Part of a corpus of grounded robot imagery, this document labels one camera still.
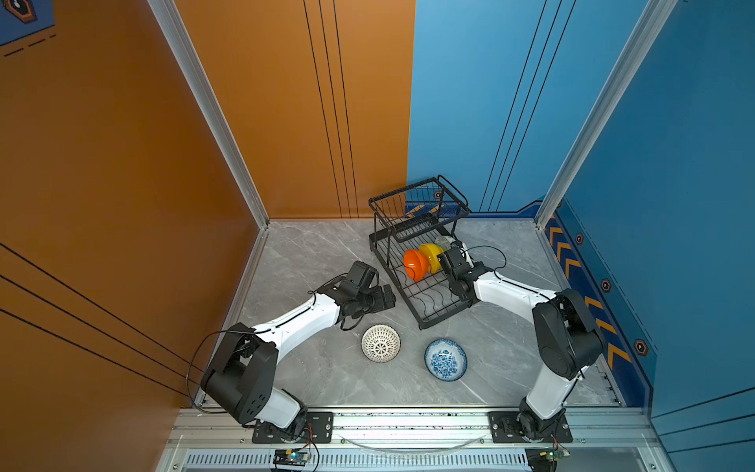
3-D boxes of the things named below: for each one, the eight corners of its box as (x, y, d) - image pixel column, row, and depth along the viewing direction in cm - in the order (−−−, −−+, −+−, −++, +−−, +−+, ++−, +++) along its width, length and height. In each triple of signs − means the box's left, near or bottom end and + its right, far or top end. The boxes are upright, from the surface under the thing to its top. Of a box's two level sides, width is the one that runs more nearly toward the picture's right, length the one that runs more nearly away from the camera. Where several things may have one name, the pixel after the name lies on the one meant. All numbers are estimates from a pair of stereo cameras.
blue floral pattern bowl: (425, 381, 82) (427, 377, 79) (423, 344, 89) (424, 338, 86) (467, 381, 82) (470, 377, 79) (461, 344, 89) (463, 338, 86)
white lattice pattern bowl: (361, 362, 85) (360, 357, 82) (363, 330, 92) (362, 324, 88) (400, 362, 85) (401, 357, 82) (400, 330, 92) (400, 323, 88)
